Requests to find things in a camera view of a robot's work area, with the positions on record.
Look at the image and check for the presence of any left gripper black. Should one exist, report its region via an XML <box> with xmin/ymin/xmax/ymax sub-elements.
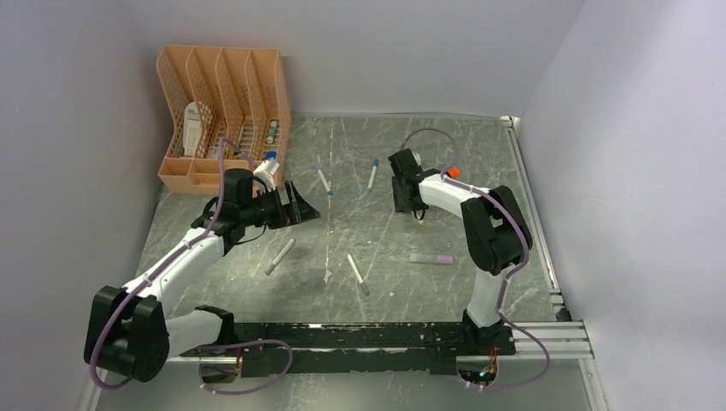
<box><xmin>241</xmin><ymin>180</ymin><xmax>320</xmax><ymax>230</ymax></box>

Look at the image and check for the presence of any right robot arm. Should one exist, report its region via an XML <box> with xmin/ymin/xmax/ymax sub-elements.
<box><xmin>388</xmin><ymin>149</ymin><xmax>532</xmax><ymax>354</ymax></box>

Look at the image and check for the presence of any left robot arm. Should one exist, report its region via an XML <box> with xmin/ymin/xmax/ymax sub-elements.
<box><xmin>84</xmin><ymin>168</ymin><xmax>320</xmax><ymax>387</ymax></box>

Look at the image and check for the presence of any white pen teal cap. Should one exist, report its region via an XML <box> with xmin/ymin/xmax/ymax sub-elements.
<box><xmin>366</xmin><ymin>158</ymin><xmax>379</xmax><ymax>193</ymax></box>

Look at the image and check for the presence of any white pen blue cap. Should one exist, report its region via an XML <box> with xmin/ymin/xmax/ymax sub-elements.
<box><xmin>315</xmin><ymin>163</ymin><xmax>333</xmax><ymax>197</ymax></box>

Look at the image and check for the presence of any white pen grey cap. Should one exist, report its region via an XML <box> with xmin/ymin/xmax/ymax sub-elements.
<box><xmin>347</xmin><ymin>253</ymin><xmax>370</xmax><ymax>296</ymax></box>

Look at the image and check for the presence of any black orange highlighter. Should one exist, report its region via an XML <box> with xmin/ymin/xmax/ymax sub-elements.
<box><xmin>444</xmin><ymin>167</ymin><xmax>460</xmax><ymax>179</ymax></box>

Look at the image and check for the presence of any green white tube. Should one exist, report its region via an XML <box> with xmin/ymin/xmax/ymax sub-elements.
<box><xmin>266</xmin><ymin>120</ymin><xmax>279</xmax><ymax>145</ymax></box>

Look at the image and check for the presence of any orange file organizer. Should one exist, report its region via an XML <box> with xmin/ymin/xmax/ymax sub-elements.
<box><xmin>157</xmin><ymin>45</ymin><xmax>292</xmax><ymax>194</ymax></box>

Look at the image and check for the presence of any white packet in organizer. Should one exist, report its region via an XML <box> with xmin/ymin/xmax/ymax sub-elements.
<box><xmin>182</xmin><ymin>102</ymin><xmax>202</xmax><ymax>158</ymax></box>

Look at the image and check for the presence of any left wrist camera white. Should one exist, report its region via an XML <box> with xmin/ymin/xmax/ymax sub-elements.
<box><xmin>253</xmin><ymin>158</ymin><xmax>280</xmax><ymax>190</ymax></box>

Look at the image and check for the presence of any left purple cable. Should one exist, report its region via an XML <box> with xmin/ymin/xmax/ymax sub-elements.
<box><xmin>88</xmin><ymin>135</ymin><xmax>268</xmax><ymax>391</ymax></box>

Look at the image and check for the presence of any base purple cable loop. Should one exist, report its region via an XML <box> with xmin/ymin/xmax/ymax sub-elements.
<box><xmin>199</xmin><ymin>339</ymin><xmax>295</xmax><ymax>396</ymax></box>

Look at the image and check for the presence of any black base frame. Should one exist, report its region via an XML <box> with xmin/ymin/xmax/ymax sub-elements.
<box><xmin>232</xmin><ymin>322</ymin><xmax>517</xmax><ymax>378</ymax></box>

